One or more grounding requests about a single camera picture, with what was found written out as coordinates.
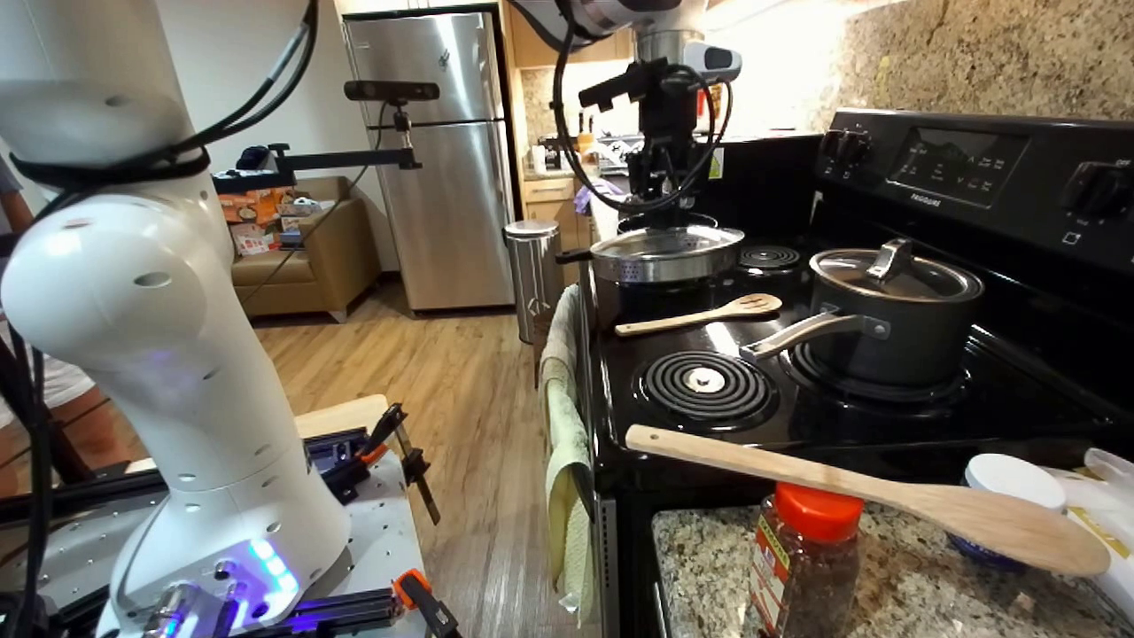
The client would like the yellow-green dish towel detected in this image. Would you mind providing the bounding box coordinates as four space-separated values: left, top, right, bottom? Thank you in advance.
540 280 604 626

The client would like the black electric stove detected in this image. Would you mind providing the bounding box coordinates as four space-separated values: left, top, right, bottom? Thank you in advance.
581 107 1134 638

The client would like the glass lid with black knob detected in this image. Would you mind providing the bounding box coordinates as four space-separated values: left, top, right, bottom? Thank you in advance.
588 215 753 291

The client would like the black stereo camera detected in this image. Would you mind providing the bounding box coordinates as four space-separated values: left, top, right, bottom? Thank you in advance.
343 76 443 107

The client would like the large wooden spoon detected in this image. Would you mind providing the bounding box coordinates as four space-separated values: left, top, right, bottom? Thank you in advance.
620 420 1115 581

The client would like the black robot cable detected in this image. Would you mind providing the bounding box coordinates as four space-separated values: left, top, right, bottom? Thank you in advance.
0 0 737 638

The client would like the black and orange clamp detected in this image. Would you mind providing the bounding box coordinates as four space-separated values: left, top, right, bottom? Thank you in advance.
390 568 464 638
352 399 446 526

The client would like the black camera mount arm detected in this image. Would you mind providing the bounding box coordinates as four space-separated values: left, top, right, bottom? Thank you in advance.
216 100 424 192

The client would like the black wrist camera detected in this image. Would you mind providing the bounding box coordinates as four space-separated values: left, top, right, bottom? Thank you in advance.
579 55 668 116

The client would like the small wooden spoon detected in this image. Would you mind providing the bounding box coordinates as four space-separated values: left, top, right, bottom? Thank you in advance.
613 291 788 341

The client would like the spice jar with red cap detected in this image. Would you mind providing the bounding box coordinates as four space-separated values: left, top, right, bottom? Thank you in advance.
744 483 868 638

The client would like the steel trash can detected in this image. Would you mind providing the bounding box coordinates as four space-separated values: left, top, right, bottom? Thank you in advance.
503 220 561 347

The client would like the grey saucepan with steel handle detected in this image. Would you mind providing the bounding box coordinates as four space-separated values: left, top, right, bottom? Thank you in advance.
741 251 988 388

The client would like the stainless steel refrigerator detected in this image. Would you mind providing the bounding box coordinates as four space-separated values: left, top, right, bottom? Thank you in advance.
342 7 521 315

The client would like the glass saucepan lid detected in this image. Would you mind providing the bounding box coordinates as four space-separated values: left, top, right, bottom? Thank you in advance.
807 235 988 306

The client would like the orange printed box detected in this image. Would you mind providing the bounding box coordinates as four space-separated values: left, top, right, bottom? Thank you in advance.
216 184 297 263

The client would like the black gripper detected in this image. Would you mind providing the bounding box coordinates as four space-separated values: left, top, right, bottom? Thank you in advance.
623 55 715 224

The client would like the white-lidded blue container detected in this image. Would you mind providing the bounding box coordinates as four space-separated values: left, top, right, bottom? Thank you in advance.
949 451 1074 563

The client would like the wooden kitchen base cabinet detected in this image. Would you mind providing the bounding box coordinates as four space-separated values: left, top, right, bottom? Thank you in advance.
516 171 597 257

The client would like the grey robot mounting table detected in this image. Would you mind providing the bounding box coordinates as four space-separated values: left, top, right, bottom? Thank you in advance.
0 393 437 638

